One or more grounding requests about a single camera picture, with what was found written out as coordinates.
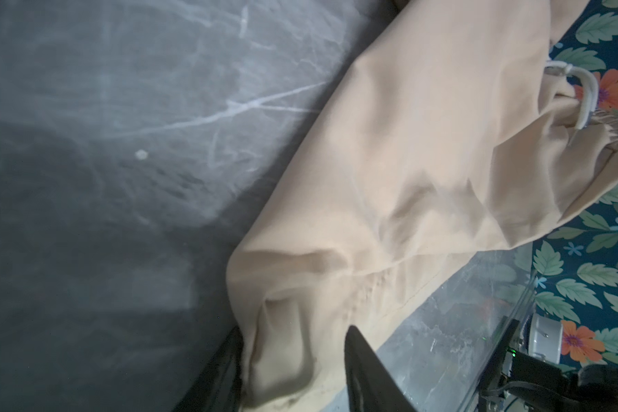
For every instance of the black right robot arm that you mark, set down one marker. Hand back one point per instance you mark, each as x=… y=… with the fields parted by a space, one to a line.
x=525 y=368

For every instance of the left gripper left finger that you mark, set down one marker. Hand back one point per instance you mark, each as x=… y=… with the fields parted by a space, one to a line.
x=219 y=387

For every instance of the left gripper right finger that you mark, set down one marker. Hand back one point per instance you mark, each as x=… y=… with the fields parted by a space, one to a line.
x=369 y=385

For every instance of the beige drawstring shorts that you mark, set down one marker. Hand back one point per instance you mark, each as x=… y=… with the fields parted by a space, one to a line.
x=452 y=134

